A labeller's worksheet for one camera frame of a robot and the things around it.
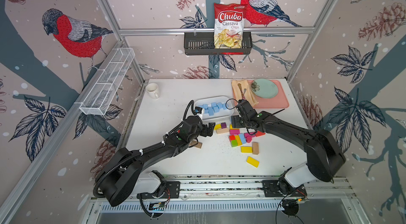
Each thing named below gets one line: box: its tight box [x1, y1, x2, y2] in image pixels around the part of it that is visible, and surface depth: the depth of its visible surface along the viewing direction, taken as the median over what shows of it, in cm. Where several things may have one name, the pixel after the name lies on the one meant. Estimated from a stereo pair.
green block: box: [231, 139, 238, 148], surface depth 90 cm
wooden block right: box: [252, 141, 260, 155], surface depth 87 cm
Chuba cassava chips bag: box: [213, 2, 247, 50], surface depth 87 cm
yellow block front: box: [245, 155, 260, 168], surface depth 84 cm
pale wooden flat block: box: [215, 127, 229, 135], surface depth 96 cm
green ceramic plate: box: [251, 78, 279, 99], surface depth 119 cm
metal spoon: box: [237, 82, 247, 100], surface depth 116 cm
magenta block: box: [229, 129, 241, 135], surface depth 94 cm
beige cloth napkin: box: [231, 79, 260, 106], surface depth 116 cm
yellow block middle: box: [240, 146, 253, 153], surface depth 88 cm
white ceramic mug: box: [145, 82, 160, 100], surface depth 107 cm
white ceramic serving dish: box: [194, 96, 234, 120], surface depth 105 cm
